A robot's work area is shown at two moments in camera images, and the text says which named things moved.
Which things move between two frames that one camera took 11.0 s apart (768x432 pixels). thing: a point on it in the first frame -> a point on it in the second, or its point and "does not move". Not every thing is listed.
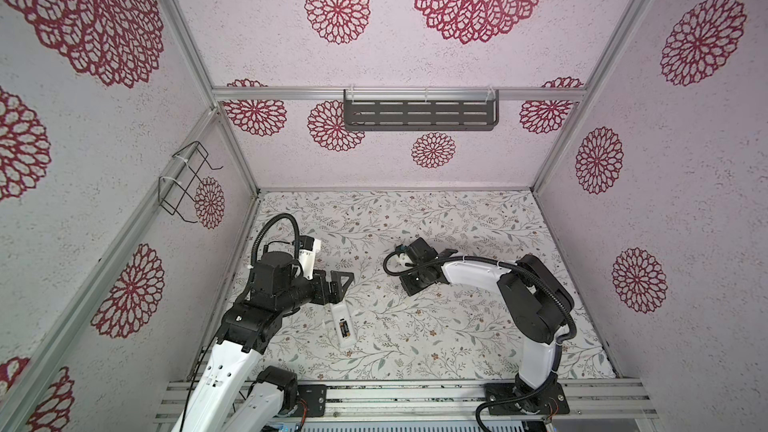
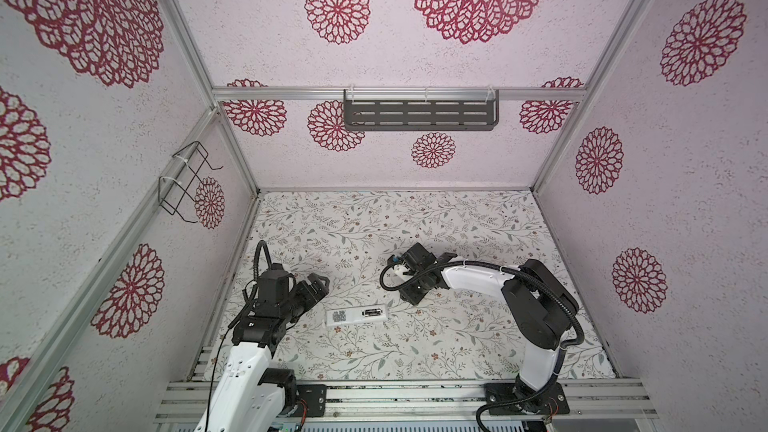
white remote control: (341, 310) -> (357, 314)
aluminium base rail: (448, 402) does not move
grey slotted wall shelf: (420, 109) does not move
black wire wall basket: (178, 194) does not move
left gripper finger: (336, 287) -> (318, 286)
